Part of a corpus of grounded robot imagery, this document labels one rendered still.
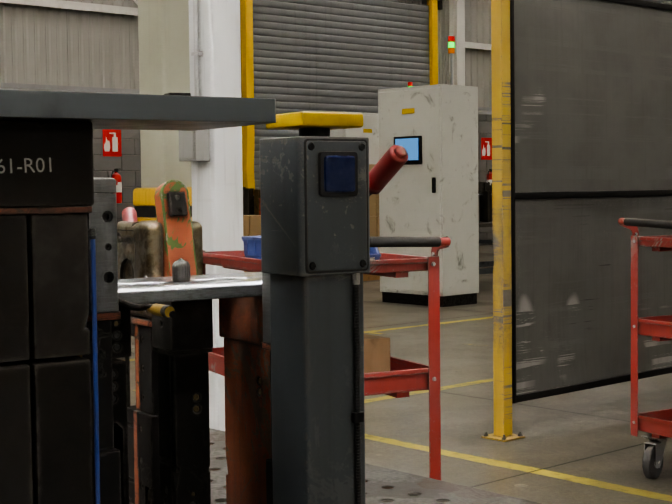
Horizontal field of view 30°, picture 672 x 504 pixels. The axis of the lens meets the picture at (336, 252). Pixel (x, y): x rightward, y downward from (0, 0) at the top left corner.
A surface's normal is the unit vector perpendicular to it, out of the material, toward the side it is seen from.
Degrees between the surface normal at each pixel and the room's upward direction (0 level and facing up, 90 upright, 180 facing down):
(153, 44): 90
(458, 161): 90
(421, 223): 90
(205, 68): 90
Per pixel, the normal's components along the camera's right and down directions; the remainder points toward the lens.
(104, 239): 0.55, 0.04
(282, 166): -0.84, 0.04
